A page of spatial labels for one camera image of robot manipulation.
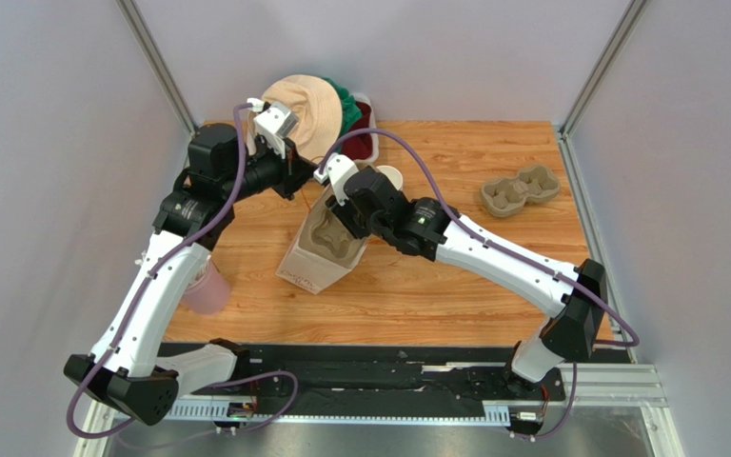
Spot grey pulp cup carrier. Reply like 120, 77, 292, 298
298, 200, 368, 268

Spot white paper bag orange handles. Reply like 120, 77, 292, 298
276, 186, 370, 294

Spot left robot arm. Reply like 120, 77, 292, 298
64, 123, 316, 426

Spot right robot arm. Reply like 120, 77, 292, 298
326, 164, 607, 392

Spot stack of paper cups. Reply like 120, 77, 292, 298
376, 165, 405, 191

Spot beige bucket hat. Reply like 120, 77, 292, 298
261, 74, 343, 159

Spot dark red cloth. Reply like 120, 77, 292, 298
340, 100, 375, 164

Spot green cloth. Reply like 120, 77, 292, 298
323, 77, 363, 136

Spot white plastic basket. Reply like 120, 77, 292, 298
246, 92, 381, 172

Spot pink plastic cup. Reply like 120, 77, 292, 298
181, 258, 231, 315

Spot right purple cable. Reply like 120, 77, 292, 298
317, 128, 641, 442

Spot purple cable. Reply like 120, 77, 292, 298
317, 128, 641, 442
64, 103, 298, 440

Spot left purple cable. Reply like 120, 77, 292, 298
64, 103, 298, 440

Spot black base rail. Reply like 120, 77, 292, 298
130, 342, 633, 420

